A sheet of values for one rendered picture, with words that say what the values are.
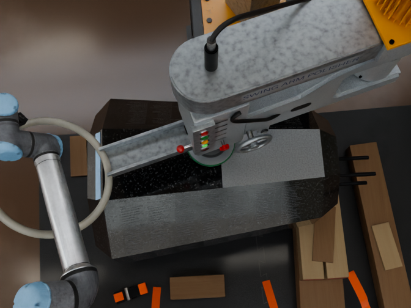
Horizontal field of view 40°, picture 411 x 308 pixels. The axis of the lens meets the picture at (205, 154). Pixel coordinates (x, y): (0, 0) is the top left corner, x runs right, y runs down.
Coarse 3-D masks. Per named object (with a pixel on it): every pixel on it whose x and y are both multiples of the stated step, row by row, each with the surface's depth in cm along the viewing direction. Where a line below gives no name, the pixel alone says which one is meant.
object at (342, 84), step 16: (368, 64) 191; (320, 80) 195; (336, 80) 196; (352, 80) 218; (384, 80) 219; (272, 96) 201; (288, 96) 200; (304, 96) 200; (320, 96) 207; (336, 96) 217; (352, 96) 223; (240, 112) 185; (256, 112) 201; (272, 112) 205; (288, 112) 213; (304, 112) 221; (256, 128) 218
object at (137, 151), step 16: (160, 128) 226; (176, 128) 231; (112, 144) 224; (128, 144) 229; (144, 144) 229; (160, 144) 229; (176, 144) 229; (112, 160) 227; (128, 160) 227; (144, 160) 223; (160, 160) 227
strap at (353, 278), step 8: (352, 272) 299; (352, 280) 298; (160, 288) 317; (264, 288) 317; (360, 288) 297; (152, 296) 316; (272, 296) 315; (360, 296) 296; (152, 304) 315; (272, 304) 314; (368, 304) 302
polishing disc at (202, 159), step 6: (192, 150) 249; (216, 150) 248; (228, 150) 248; (192, 156) 248; (198, 156) 248; (204, 156) 248; (210, 156) 248; (216, 156) 248; (222, 156) 248; (228, 156) 248; (204, 162) 247; (210, 162) 247; (216, 162) 247
